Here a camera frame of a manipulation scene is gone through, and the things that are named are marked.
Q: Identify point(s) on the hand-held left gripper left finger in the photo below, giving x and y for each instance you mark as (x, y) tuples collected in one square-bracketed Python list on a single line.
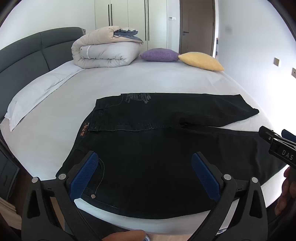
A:
[(86, 172)]

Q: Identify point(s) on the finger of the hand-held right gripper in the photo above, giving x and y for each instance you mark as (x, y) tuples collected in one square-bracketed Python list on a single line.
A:
[(288, 134), (268, 135)]

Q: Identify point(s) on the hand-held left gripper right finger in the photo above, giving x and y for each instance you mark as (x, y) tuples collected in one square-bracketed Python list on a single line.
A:
[(204, 173)]

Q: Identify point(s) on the black denim pants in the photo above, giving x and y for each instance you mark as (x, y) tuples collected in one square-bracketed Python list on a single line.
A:
[(150, 150)]

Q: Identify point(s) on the person's right hand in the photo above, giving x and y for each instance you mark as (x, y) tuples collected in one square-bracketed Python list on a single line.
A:
[(286, 187)]

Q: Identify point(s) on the dark grey nightstand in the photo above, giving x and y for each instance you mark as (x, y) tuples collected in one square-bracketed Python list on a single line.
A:
[(7, 171)]

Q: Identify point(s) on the white pillow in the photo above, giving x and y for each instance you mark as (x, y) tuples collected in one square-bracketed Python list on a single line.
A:
[(39, 90)]

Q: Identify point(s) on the yellow cushion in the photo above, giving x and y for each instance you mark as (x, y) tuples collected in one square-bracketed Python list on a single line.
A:
[(201, 60)]

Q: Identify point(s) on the bed with white sheet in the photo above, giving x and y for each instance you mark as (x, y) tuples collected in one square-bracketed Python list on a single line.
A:
[(150, 78)]

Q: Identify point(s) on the folded beige white duvet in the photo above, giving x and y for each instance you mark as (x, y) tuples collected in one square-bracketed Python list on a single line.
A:
[(101, 51)]

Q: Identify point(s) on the purple cushion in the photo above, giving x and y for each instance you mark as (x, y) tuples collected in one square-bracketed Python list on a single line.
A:
[(158, 55)]

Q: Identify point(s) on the brown wooden door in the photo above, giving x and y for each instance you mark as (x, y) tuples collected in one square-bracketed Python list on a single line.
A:
[(198, 25)]

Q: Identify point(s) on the grey upholstered headboard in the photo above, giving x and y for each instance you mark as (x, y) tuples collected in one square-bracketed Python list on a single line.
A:
[(25, 55)]

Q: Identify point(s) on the blue grey folded cloth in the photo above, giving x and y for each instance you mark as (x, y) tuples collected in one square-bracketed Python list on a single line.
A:
[(129, 34)]

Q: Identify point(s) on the white wardrobe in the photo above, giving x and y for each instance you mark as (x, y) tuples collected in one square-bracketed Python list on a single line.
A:
[(129, 16)]

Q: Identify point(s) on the brass wall plate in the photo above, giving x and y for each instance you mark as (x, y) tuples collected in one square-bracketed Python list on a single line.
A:
[(294, 72), (276, 61)]

